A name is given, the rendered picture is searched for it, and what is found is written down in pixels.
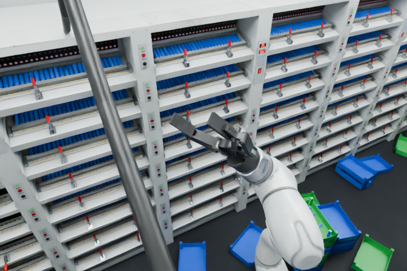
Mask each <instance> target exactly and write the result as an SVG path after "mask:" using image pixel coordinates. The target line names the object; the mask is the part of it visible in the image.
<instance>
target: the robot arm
mask: <svg viewBox="0 0 407 271"><path fill-rule="evenodd" d="M169 124H171V125H172V126H174V127H175V128H177V129H178V130H179V131H181V132H182V133H184V134H185V137H186V139H187V140H188V139H190V140H192V141H194V142H196V143H198V144H200V145H202V146H204V147H206V148H208V149H210V150H212V151H213V152H214V153H218V152H220V153H221V154H222V155H225V156H226V157H227V162H228V164H229V165H230V166H231V167H232V168H234V169H235V170H236V172H237V174H238V175H239V176H241V177H242V178H244V179H245V180H246V181H248V182H249V183H251V185H252V188H253V190H254V191H255V193H256V194H257V196H258V198H259V200H260V202H261V204H262V206H263V209H264V212H265V218H266V226H267V228H266V229H264V230H263V231H262V233H261V235H260V238H259V242H258V244H257V246H256V251H255V254H254V262H255V267H256V271H288V269H287V267H286V264H285V262H284V260H283V259H282V257H283V258H284V259H285V261H286V262H287V263H288V264H290V265H291V266H293V267H294V268H297V269H301V270H306V269H311V268H313V267H315V266H316V265H318V264H319V263H320V262H321V260H322V258H323V256H324V243H323V238H322V234H321V231H320V229H319V227H318V224H317V222H316V220H315V218H314V216H313V214H312V212H311V210H310V209H309V207H308V205H307V204H306V202H305V200H304V199H303V198H302V197H301V195H300V194H299V192H298V190H297V182H296V178H295V176H294V175H293V173H292V172H291V171H290V170H289V169H288V168H287V167H286V166H285V165H284V164H283V163H282V162H280V161H279V160H278V159H276V158H274V157H271V156H269V155H268V154H267V153H265V152H263V151H262V150H261V149H260V148H259V147H258V146H254V145H253V143H252V141H251V138H250V135H249V134H248V133H247V132H246V131H244V132H243V133H240V132H241V129H242V128H241V127H239V126H237V127H236V129H235V128H234V127H233V126H231V125H230V124H229V123H228V122H227V121H225V120H224V119H223V118H221V116H219V115H218V114H216V113H215V112H212V113H211V115H210V118H209V119H208V121H207V125H208V126H209V127H210V128H212V129H213V130H215V131H216V132H217V133H218V134H220V135H221V136H222V137H224V138H225V139H223V138H221V137H219V136H217V137H214V136H211V135H209V134H207V133H205V132H202V131H199V130H198V129H195V126H194V125H192V124H191V123H190V122H189V121H187V120H185V119H184V118H183V117H181V116H180V115H178V113H174V114H173V116H172V118H171V120H170V122H169ZM218 140H220V142H218Z"/></svg>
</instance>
